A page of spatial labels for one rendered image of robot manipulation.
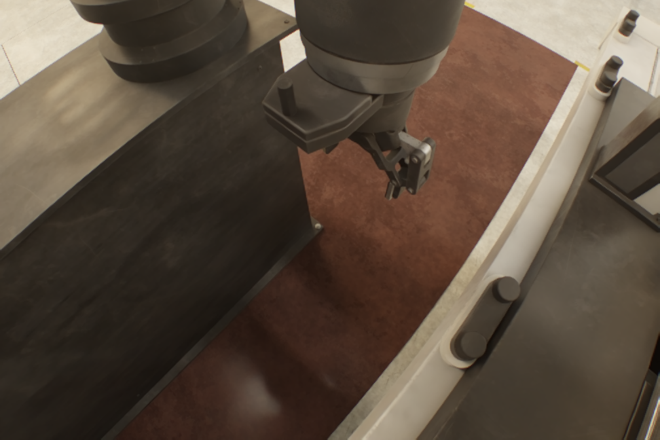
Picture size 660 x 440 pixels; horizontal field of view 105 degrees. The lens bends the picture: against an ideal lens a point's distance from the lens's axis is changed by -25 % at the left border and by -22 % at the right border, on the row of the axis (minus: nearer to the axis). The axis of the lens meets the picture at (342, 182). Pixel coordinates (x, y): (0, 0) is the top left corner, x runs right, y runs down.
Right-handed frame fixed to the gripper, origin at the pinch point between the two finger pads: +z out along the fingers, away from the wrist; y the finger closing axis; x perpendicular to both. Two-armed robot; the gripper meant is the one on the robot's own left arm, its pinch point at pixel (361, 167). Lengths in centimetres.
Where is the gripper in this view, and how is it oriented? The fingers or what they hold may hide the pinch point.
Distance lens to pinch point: 37.4
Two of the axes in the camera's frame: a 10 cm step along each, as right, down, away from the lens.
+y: -7.5, -5.8, 3.2
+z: -0.1, 4.9, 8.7
